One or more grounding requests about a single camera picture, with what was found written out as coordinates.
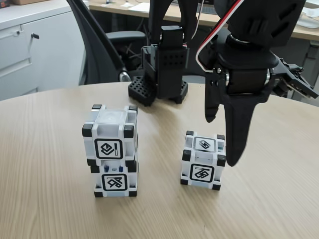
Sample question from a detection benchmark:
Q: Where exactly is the white paper sheet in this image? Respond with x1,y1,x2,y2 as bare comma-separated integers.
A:
128,2,150,12

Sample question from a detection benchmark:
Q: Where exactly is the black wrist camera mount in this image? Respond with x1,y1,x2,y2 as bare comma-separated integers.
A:
270,56,319,100

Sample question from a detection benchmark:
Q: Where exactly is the white drawer cabinet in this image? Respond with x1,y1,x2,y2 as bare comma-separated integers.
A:
0,0,88,102

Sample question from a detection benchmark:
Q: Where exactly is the silver laptop stand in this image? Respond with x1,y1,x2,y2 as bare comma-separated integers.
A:
298,7,319,28

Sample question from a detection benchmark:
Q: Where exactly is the white cube with layers symbol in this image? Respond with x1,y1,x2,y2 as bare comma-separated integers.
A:
82,104,139,166

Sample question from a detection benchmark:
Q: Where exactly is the black mesh office chair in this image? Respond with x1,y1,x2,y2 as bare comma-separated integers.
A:
66,0,150,86

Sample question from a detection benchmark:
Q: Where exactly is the wooden office desk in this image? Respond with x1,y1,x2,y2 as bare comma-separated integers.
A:
89,0,319,102

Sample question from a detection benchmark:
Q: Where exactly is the white cube with lightning symbol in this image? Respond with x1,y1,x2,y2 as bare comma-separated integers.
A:
180,130,227,191

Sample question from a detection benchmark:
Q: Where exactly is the brown cardboard box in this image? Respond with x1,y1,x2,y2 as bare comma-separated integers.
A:
11,0,52,6

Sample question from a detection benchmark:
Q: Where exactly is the thin white cable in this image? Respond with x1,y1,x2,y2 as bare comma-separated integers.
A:
191,0,208,40

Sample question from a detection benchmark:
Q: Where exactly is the red white servo cable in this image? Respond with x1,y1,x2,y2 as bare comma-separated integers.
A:
195,0,244,73

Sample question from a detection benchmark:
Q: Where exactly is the white cube with KR symbol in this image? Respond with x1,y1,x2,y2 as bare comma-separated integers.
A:
90,159,139,199

